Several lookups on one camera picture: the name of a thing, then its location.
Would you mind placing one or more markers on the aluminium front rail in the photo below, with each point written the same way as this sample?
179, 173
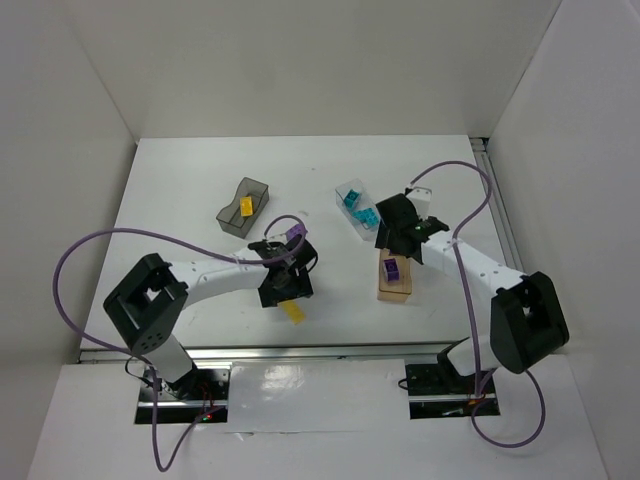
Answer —
316, 352

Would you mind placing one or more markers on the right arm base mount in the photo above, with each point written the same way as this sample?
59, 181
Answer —
435, 393

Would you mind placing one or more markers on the teal curved lego brick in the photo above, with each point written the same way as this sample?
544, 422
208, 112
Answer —
351, 199

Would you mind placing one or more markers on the purple curved lego brick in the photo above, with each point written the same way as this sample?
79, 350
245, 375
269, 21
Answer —
296, 232

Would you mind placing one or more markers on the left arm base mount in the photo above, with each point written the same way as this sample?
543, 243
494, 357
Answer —
207, 394

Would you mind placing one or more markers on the yellow long lego plate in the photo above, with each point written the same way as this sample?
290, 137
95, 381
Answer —
293, 312

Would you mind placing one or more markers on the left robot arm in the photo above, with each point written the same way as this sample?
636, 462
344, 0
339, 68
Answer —
146, 304

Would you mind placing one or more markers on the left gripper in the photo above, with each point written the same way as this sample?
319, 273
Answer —
286, 292

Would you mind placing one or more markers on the purple square lego brick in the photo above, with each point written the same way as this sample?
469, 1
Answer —
391, 270

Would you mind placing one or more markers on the aluminium side rail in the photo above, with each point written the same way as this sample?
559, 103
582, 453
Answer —
500, 200

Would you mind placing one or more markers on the dark smoky plastic container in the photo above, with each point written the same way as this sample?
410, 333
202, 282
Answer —
240, 215

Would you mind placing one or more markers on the yellow small lego brick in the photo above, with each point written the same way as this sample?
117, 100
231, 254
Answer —
246, 207

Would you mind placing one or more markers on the clear plastic container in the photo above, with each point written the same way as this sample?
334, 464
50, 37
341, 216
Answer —
366, 233

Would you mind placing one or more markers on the wooden tan container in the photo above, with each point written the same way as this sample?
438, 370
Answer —
396, 292

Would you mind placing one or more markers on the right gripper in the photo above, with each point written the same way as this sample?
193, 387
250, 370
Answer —
395, 241

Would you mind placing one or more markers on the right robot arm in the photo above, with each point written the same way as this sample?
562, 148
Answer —
444, 253

